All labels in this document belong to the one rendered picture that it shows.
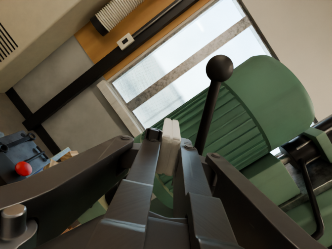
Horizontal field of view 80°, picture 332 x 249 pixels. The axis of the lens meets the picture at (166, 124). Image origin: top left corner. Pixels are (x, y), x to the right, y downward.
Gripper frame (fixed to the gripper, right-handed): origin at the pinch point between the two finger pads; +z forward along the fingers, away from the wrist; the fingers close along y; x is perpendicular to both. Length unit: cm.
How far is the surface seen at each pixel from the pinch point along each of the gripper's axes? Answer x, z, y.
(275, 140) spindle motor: -0.9, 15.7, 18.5
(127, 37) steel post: 29, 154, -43
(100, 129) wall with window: -54, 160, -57
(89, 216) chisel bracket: -26.5, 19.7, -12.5
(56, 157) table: -26, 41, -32
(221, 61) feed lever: 8.7, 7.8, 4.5
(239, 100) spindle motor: 4.3, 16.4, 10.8
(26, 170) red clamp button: -16.3, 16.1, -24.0
